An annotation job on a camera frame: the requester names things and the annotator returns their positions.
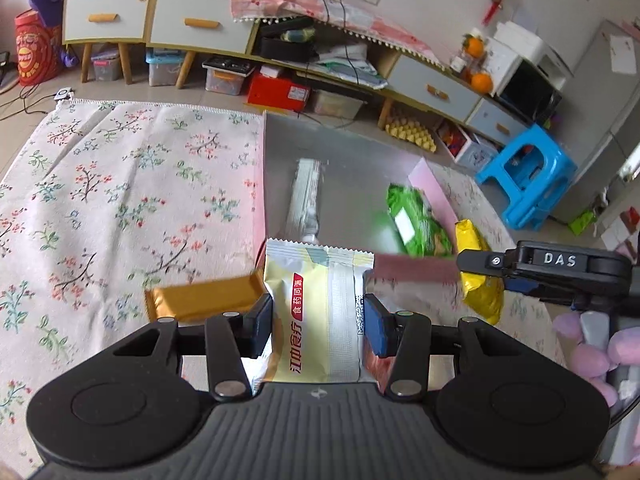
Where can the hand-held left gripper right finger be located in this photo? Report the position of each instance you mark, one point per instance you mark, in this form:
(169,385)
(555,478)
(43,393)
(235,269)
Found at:
(376,330)

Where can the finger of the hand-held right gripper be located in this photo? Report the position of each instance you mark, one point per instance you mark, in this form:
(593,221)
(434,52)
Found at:
(520,285)
(480,261)

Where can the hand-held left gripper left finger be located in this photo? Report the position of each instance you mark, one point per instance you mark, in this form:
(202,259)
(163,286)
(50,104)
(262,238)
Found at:
(260,327)

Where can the yellow snack packet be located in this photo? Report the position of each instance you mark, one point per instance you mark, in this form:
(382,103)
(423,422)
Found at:
(482,300)

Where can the cream biscuit snack packet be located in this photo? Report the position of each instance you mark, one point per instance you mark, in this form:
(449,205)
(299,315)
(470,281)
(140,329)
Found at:
(315,300)

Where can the gold snack packet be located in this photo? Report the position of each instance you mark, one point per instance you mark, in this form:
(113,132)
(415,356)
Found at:
(200,297)

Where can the green snack packet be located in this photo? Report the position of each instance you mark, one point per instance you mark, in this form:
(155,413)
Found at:
(420,230)

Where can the silver snack packet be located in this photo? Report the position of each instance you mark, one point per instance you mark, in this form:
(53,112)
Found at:
(305,195)

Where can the pink box with silver lining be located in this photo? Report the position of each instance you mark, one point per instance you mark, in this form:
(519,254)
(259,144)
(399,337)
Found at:
(350,160)

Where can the person's right hand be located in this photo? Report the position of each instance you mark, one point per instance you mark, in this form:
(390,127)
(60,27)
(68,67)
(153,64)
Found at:
(590,362)

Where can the white toy bin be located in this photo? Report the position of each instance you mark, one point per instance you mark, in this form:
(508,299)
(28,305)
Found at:
(475,152)

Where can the blue plastic stool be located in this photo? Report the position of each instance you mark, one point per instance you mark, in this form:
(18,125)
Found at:
(540,147)

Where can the yellow egg tray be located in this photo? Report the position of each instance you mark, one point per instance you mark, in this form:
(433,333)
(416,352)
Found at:
(410,132)

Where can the grey refrigerator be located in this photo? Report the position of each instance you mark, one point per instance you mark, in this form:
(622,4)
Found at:
(605,110)

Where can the black microwave oven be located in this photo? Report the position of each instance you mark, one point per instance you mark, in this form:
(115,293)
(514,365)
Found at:
(527,90)

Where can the low cabinet with grey drawers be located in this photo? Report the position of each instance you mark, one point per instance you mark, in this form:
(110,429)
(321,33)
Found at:
(430,90)

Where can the orange fruit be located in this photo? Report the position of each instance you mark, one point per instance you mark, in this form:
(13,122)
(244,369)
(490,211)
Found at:
(481,82)
(474,46)

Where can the floral rug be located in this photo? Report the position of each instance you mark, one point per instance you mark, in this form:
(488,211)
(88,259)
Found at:
(125,200)

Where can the white foam box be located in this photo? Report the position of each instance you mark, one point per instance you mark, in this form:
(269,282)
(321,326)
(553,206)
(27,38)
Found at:
(535,45)

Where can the red cardboard box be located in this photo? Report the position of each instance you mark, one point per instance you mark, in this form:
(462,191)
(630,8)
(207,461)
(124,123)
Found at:
(277,91)

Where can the black-lidded clear storage bin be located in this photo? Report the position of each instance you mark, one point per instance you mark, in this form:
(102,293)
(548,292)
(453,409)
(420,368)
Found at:
(227,77)

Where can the blue-lidded clear storage bin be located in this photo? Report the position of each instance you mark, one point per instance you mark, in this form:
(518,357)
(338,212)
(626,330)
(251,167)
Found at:
(165,70)

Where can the black case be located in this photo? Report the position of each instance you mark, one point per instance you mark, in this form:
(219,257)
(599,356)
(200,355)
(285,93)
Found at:
(285,47)

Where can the grey storage bin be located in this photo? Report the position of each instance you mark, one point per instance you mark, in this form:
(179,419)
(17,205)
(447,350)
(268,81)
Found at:
(106,67)

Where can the white floor power adapter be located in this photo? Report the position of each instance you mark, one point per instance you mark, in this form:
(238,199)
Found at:
(64,95)

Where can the pink patterned cloth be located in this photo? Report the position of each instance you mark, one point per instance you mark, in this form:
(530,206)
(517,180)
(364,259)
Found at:
(310,5)

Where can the wooden cabinet with white drawers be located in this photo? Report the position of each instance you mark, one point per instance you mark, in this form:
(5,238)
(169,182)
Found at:
(150,15)

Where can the red drum decoration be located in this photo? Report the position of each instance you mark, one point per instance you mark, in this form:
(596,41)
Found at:
(35,55)

